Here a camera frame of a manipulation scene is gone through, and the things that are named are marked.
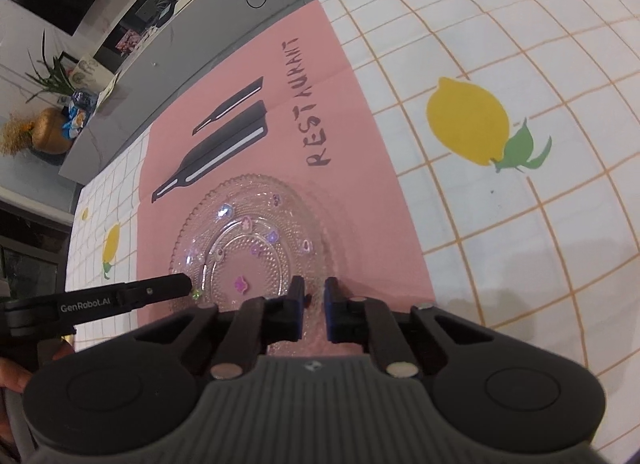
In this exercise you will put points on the blue snack packets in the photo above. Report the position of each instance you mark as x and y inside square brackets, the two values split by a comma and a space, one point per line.
[77, 113]

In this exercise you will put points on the pale yellow paper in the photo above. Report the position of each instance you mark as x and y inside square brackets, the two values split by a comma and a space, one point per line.
[107, 88]

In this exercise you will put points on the person's left hand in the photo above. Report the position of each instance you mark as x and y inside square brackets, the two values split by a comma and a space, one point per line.
[12, 375]

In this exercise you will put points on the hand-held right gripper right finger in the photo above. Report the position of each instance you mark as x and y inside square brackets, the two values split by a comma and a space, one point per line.
[328, 306]

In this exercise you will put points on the large clear glass plate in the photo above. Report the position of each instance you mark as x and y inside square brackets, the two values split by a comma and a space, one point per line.
[260, 244]

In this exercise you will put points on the brown round vase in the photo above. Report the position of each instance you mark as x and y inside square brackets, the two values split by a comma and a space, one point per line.
[50, 131]

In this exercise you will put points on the drawing card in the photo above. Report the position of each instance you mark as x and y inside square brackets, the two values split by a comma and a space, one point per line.
[90, 72]

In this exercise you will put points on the colourful photo print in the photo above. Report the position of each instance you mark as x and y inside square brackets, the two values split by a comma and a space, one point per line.
[130, 41]

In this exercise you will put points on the pink printed placemat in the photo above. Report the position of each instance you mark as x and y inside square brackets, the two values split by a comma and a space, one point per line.
[350, 194]

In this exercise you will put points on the lemon print checked tablecloth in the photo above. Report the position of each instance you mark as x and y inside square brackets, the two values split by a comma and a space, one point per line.
[525, 244]

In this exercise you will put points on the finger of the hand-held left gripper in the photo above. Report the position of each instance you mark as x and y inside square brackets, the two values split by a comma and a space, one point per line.
[160, 289]

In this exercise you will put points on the grey stone ledge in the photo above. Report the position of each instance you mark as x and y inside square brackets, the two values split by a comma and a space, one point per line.
[200, 43]

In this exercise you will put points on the dried flower bunch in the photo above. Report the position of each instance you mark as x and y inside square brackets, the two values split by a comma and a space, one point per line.
[15, 136]

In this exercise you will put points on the green potted plant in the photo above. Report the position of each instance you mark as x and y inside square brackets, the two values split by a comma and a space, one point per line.
[50, 73]

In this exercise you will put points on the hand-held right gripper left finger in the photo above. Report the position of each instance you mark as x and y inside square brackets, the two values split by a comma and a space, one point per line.
[299, 306]

